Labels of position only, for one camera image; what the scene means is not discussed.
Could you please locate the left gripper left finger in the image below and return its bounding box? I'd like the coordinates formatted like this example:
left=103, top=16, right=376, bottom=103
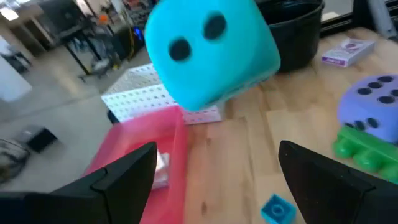
left=0, top=141, right=158, bottom=224

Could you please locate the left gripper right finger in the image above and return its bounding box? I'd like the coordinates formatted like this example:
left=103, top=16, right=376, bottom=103
left=278, top=139, right=398, bottom=224

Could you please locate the green stepped toy block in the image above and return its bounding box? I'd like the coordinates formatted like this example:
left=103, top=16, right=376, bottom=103
left=333, top=125, right=398, bottom=184

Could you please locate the sky blue small toy block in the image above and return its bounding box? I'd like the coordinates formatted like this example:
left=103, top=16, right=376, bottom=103
left=260, top=193, right=298, bottom=224

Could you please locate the purple foam die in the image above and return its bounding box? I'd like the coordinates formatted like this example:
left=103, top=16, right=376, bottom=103
left=337, top=73, right=398, bottom=144

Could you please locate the maroon playing card box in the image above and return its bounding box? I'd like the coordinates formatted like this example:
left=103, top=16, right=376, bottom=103
left=321, top=37, right=376, bottom=68

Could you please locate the teal foam die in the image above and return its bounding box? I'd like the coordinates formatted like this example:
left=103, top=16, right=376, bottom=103
left=144, top=0, right=282, bottom=112

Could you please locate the small black box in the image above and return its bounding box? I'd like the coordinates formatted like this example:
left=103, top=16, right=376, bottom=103
left=17, top=124, right=59, bottom=153

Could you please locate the pink plastic bin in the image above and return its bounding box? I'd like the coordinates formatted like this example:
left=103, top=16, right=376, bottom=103
left=82, top=105, right=189, bottom=224

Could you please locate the white perforated basket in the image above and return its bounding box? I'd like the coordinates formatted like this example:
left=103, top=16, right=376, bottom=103
left=101, top=63, right=223, bottom=125

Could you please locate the black bucket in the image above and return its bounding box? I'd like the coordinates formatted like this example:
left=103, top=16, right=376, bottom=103
left=256, top=0, right=326, bottom=74

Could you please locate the wire mesh basket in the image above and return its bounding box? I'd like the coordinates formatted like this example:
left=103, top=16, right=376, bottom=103
left=0, top=138, right=31, bottom=185

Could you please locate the black aluminium table frame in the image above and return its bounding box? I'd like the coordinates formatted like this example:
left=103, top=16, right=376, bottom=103
left=320, top=0, right=398, bottom=35

